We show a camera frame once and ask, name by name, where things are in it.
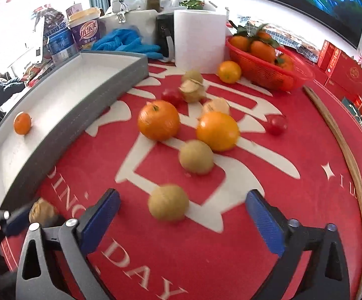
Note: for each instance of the dark snack bag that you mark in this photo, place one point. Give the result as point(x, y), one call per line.
point(48, 17)

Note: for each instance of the beige husked fruit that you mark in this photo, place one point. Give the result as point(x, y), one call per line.
point(192, 91)

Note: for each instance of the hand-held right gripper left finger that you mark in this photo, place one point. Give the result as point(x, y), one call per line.
point(101, 225)

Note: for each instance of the blue drink can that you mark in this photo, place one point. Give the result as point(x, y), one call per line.
point(60, 45)

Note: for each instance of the glass jar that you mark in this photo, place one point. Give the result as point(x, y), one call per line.
point(152, 1)

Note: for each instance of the blue gloves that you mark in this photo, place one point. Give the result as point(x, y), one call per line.
point(124, 42)

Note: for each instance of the red plastic basket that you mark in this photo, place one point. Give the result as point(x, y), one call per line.
point(271, 75)

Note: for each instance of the white paper towel roll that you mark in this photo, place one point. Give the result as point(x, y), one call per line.
point(199, 40)

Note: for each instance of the medium orange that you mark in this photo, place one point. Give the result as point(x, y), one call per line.
point(229, 72)

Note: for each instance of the pink carton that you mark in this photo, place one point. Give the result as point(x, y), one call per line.
point(76, 7)

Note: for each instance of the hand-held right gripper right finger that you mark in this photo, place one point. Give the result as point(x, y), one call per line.
point(265, 225)

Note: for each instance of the curved wooden strip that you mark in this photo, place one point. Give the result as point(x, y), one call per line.
point(347, 162)

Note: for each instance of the round brown fruit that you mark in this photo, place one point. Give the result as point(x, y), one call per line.
point(168, 202)
point(196, 157)

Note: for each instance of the checkered packet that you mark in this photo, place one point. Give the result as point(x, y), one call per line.
point(281, 34)

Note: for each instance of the large orange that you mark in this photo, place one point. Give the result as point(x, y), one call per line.
point(218, 131)
point(158, 120)

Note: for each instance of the purple drink cup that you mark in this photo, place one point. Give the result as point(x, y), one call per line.
point(85, 28)

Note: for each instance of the green vegetables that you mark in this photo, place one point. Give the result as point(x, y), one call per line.
point(193, 3)

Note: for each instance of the white box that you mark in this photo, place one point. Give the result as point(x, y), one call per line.
point(137, 18)

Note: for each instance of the grey tray with white inside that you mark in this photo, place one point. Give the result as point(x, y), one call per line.
point(74, 78)

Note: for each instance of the red printed mat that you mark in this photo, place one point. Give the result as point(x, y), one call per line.
point(199, 256)

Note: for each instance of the red cherry tomato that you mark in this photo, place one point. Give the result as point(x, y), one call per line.
point(275, 125)
point(171, 96)

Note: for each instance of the chrome tap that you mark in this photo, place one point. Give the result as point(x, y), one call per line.
point(121, 7)

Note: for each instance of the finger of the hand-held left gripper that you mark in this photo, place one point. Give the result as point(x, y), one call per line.
point(16, 222)

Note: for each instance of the leafy tangerine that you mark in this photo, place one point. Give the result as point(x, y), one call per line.
point(262, 50)
point(239, 43)
point(285, 62)

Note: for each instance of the lumpy brown fruit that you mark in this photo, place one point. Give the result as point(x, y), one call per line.
point(43, 211)

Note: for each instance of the small mandarin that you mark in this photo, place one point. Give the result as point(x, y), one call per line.
point(23, 123)

